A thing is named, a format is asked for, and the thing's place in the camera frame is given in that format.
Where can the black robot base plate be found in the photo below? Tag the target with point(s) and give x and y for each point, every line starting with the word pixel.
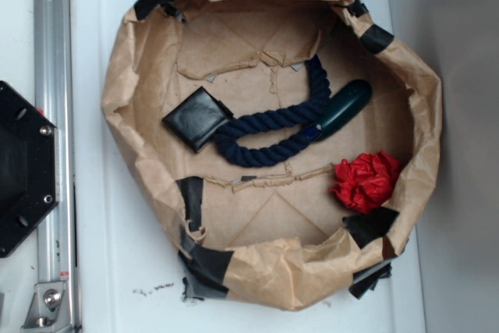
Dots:
pixel 28 169

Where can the crumpled red paper ball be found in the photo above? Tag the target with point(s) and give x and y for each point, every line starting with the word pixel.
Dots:
pixel 365 183

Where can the aluminium extrusion rail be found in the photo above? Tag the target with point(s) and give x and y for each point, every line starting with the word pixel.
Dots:
pixel 56 235

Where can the brown paper bag bin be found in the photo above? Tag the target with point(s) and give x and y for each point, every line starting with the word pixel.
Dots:
pixel 250 214

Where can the metal corner bracket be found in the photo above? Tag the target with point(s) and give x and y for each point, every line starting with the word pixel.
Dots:
pixel 49 309

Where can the small black box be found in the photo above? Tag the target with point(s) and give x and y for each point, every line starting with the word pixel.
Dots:
pixel 197 118

